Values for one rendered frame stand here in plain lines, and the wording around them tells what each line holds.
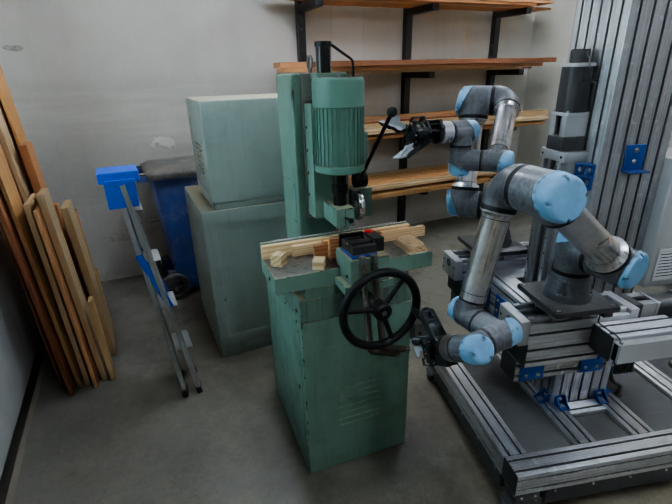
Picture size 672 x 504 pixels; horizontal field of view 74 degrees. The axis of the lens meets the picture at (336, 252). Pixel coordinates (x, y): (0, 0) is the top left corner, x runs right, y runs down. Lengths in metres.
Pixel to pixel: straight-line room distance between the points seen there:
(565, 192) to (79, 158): 3.26
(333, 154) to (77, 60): 2.50
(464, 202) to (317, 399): 1.00
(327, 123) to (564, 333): 1.03
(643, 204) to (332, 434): 1.43
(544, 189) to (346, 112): 0.68
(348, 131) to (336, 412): 1.07
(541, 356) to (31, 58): 3.42
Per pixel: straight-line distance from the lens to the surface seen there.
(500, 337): 1.24
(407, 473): 2.04
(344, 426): 1.91
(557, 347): 1.69
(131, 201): 2.07
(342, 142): 1.50
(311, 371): 1.69
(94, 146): 3.72
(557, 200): 1.13
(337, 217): 1.58
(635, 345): 1.66
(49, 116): 3.72
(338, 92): 1.48
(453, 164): 1.67
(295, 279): 1.48
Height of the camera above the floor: 1.53
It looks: 22 degrees down
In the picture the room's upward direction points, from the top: 1 degrees counter-clockwise
